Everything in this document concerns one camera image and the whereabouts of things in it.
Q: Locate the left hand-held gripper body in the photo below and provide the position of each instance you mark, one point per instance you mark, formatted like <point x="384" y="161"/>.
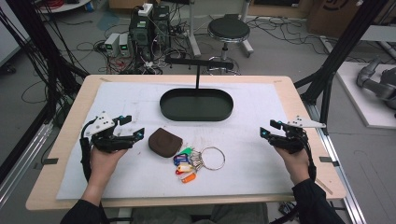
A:
<point x="104" y="141"/>

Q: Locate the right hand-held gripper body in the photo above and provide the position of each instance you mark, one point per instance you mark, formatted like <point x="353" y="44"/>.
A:
<point x="289" y="141"/>

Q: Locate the brown pouch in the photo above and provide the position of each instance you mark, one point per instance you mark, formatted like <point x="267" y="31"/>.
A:
<point x="165" y="142"/>

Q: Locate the black tray with hanger stand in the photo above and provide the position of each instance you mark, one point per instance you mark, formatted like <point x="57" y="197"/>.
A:
<point x="196" y="105"/>

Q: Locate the person's left hand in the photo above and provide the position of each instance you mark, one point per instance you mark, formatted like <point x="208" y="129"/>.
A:
<point x="102" y="165"/>

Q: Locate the person's right hand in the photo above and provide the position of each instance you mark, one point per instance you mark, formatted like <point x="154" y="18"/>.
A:
<point x="295" y="166"/>

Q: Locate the black tape piece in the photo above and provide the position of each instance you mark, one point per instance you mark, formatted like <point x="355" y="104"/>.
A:
<point x="328" y="160"/>
<point x="49" y="161"/>

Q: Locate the white foam mat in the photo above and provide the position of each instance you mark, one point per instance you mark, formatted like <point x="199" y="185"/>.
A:
<point x="130" y="177"/>

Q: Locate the grey bench power supply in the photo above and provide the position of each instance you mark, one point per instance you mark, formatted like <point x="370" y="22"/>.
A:
<point x="124" y="45"/>
<point x="111" y="43"/>

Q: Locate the white platform board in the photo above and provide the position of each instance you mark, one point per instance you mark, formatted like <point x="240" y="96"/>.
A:
<point x="358" y="99"/>

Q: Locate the black computer tower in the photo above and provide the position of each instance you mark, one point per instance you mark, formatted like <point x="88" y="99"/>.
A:
<point x="141" y="35"/>

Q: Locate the black round stool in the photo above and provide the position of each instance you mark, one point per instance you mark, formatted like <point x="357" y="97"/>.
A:
<point x="229" y="28"/>

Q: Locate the white power strip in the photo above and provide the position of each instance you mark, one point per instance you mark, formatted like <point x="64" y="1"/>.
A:
<point x="145" y="9"/>

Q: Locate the cardboard box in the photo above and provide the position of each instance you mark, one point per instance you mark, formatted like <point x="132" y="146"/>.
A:
<point x="333" y="15"/>

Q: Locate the aluminium rail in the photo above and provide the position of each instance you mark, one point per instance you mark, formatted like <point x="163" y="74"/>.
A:
<point x="21" y="161"/>
<point x="339" y="174"/>

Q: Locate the white desk leg frame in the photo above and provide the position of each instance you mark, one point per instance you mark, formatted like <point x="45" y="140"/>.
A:
<point x="194" y="31"/>

